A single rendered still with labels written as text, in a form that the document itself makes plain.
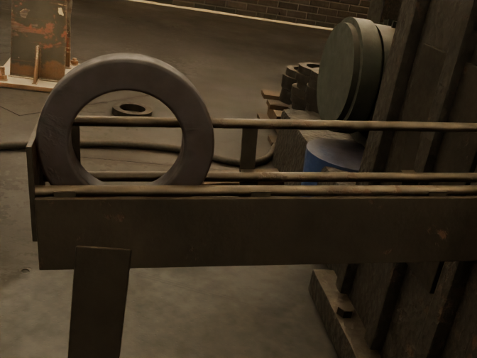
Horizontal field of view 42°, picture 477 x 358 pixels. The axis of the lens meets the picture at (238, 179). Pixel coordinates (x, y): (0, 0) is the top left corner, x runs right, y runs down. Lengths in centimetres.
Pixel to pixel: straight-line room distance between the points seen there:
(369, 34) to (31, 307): 125
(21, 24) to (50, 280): 183
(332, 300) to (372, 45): 81
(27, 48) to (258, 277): 192
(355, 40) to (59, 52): 170
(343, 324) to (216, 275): 40
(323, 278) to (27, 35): 208
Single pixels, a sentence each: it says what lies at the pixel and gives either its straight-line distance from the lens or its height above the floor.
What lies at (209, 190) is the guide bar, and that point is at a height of 62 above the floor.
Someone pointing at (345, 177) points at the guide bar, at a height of 63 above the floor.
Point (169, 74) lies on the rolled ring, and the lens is 64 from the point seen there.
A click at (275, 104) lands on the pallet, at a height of 14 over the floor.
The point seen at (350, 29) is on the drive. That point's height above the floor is 65.
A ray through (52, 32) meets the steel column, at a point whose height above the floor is 27.
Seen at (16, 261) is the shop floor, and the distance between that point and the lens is 172.
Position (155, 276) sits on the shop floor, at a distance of 168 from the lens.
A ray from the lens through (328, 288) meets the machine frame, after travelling 164.
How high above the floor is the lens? 89
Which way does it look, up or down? 22 degrees down
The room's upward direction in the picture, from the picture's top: 10 degrees clockwise
